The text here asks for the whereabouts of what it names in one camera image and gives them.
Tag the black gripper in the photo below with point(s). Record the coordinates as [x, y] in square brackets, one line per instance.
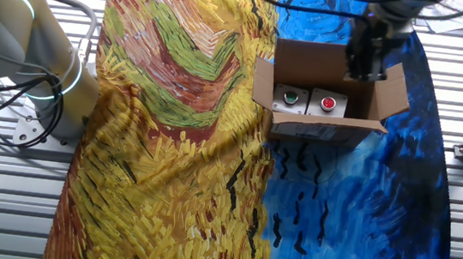
[372, 36]

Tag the Van Gogh print cloth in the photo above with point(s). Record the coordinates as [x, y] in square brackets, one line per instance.
[165, 183]

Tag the brown cardboard box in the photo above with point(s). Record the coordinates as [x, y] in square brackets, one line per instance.
[307, 64]

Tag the grey green-button switch box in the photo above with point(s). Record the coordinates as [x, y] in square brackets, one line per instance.
[279, 104]

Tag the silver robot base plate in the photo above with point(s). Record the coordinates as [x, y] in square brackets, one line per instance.
[26, 129]

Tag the grey red-button switch box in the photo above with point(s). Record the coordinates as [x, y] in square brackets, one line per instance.
[315, 110]

